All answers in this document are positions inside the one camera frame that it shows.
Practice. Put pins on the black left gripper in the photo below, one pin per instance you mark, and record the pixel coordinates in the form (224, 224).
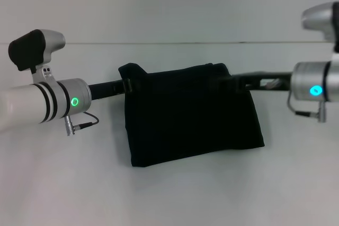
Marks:
(106, 89)

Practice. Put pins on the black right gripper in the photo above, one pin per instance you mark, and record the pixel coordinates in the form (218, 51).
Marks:
(267, 81)

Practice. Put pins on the black T-shirt with FREE print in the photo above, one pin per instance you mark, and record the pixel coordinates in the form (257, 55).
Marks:
(190, 117)

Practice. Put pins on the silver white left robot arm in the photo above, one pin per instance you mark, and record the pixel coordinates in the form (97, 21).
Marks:
(39, 101)

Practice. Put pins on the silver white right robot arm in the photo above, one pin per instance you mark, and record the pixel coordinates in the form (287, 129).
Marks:
(315, 83)

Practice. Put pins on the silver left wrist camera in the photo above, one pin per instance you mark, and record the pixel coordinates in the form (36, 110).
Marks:
(34, 48)

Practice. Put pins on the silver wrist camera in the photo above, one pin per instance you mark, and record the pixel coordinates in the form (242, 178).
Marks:
(323, 22)
(34, 48)

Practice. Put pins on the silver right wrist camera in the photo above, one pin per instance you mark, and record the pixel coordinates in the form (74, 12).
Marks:
(323, 22)

